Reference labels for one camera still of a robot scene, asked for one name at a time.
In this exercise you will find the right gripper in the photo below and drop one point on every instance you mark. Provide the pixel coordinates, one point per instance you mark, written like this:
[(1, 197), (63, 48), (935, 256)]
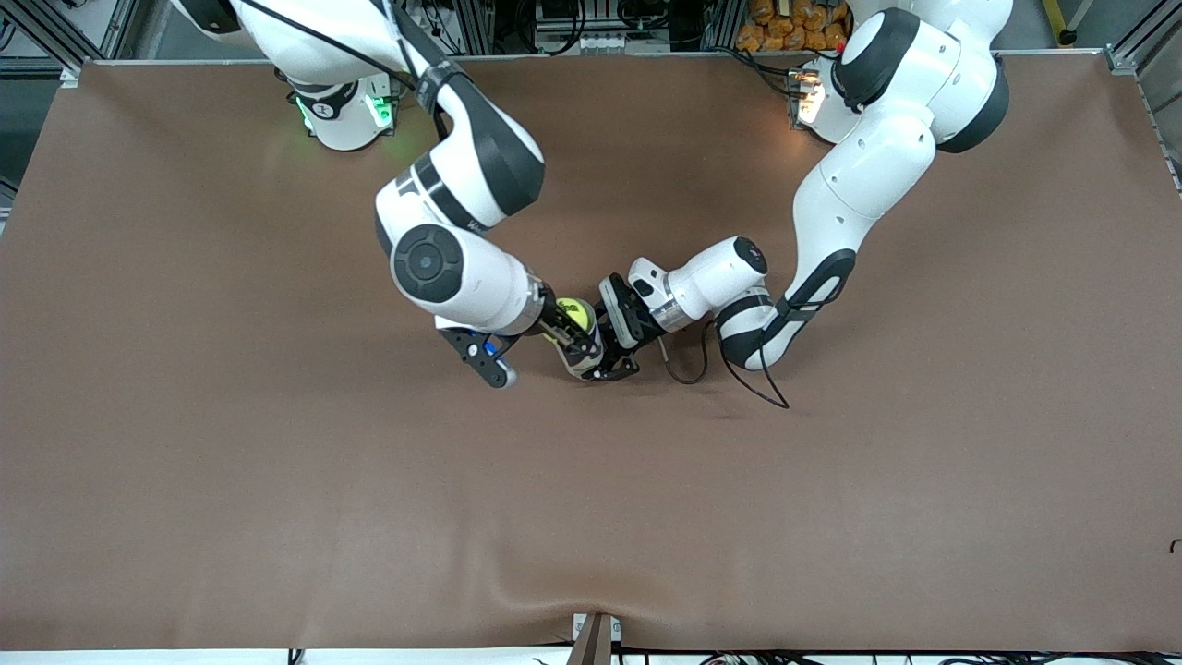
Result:
[(557, 327)]

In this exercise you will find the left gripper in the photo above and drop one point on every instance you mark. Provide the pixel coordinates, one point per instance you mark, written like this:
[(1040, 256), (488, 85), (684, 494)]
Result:
[(624, 318)]

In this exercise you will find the clear tennis ball can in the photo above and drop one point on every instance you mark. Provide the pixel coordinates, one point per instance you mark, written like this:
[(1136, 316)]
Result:
[(584, 362)]

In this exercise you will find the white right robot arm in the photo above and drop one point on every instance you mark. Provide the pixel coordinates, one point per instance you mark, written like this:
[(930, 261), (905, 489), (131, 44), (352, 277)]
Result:
[(489, 286)]

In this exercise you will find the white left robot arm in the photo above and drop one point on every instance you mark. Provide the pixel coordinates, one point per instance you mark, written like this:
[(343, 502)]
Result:
[(868, 175)]

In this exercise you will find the brown table mat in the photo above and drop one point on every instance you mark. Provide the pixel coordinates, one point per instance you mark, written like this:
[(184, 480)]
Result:
[(591, 517)]

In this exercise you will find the metal table edge clamp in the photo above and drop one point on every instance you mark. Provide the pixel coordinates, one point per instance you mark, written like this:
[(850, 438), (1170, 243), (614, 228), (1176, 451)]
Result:
[(596, 637)]

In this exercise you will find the white slotted connector strip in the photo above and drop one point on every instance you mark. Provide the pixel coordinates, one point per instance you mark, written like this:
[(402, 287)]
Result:
[(605, 42)]

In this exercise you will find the pile of orange items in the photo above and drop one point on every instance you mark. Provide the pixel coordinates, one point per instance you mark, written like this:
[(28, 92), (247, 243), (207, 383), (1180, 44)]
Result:
[(785, 28)]

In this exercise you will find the yellow pole black foot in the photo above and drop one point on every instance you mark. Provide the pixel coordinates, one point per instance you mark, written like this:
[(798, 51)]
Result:
[(1060, 18)]

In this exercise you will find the aluminium frame post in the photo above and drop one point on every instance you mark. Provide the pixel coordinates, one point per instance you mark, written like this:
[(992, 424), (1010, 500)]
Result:
[(725, 23), (471, 26)]

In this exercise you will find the aluminium frame corner rail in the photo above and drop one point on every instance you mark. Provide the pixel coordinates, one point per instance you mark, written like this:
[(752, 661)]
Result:
[(1131, 51)]

